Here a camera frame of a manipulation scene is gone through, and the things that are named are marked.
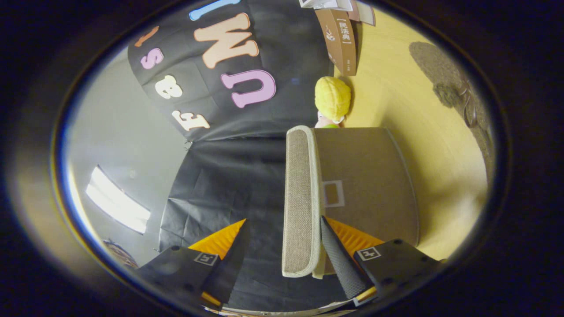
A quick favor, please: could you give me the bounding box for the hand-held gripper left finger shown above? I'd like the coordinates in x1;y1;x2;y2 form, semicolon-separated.
137;219;251;311

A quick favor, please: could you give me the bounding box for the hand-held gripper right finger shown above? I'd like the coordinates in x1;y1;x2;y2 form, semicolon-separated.
320;216;441;309

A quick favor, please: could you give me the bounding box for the beige fabric storage box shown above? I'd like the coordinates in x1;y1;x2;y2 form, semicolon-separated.
281;125;420;280

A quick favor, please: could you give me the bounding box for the brown fuzzy shoe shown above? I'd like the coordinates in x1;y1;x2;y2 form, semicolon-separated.
409;41;495;177

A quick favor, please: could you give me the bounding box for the black backdrop cloth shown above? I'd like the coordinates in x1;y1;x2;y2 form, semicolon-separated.
128;0;353;313

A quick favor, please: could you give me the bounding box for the dark brown blurry object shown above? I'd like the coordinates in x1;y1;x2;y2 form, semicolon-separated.
104;239;139;269

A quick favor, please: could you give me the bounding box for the pink and green plush toy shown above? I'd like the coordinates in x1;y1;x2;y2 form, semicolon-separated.
314;111;342;129

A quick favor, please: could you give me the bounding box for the yellow round plush toy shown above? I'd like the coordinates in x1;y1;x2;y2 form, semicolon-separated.
314;76;352;124

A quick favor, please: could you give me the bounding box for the brown book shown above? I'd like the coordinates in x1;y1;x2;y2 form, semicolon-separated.
314;8;357;76

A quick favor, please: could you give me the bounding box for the pink book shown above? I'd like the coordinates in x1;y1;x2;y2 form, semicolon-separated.
348;0;376;26

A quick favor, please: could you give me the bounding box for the plain white book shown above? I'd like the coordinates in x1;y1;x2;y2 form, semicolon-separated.
300;0;354;11

